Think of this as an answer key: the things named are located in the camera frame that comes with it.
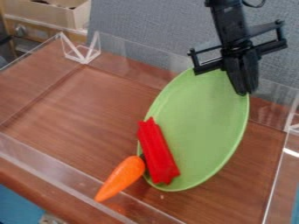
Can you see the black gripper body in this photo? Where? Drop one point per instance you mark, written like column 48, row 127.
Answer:
column 242, row 46

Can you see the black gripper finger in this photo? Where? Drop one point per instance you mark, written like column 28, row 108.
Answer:
column 231, row 64
column 250, row 61

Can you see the green plastic plate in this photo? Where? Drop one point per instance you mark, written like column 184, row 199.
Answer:
column 203, row 117

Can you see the red plastic block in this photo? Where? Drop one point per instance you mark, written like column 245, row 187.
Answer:
column 158, row 156

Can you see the orange toy carrot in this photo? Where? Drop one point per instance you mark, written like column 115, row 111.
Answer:
column 128, row 171

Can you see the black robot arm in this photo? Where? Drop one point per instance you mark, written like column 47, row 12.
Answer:
column 233, row 28

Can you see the cardboard box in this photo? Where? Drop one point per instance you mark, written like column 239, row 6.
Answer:
column 66, row 13

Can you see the wooden shelf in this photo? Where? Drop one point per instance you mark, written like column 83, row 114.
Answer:
column 28, row 33

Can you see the clear acrylic tray wall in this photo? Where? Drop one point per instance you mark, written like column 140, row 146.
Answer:
column 72, row 101

